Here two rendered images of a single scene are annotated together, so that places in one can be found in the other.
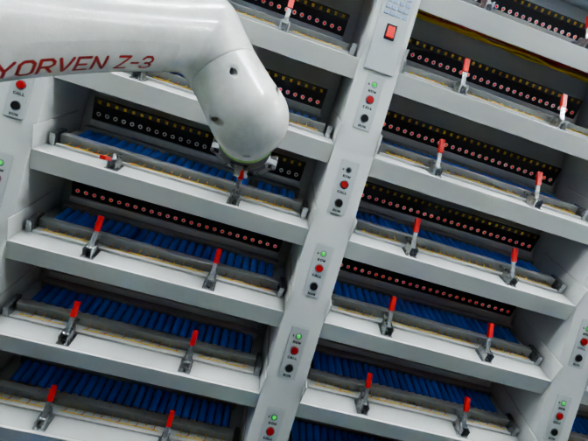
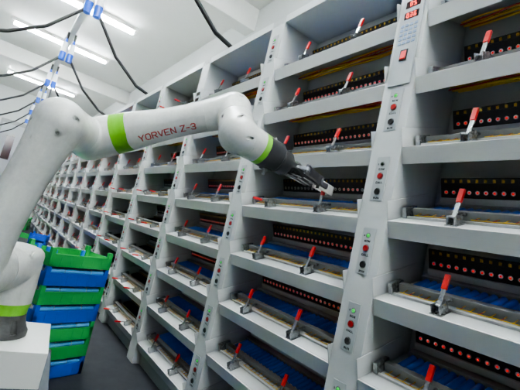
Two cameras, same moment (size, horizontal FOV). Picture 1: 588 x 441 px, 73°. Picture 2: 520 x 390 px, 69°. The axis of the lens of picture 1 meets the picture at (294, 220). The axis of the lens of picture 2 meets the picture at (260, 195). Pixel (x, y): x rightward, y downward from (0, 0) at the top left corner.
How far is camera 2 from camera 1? 88 cm
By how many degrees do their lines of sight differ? 64
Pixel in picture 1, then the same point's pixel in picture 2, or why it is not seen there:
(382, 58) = (399, 74)
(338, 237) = (379, 220)
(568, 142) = not seen: outside the picture
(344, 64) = (377, 93)
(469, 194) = (507, 145)
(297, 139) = (350, 155)
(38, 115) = (244, 189)
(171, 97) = not seen: hidden behind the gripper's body
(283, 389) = (344, 362)
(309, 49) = (354, 97)
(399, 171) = (426, 150)
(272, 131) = (231, 134)
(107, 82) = not seen: hidden behind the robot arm
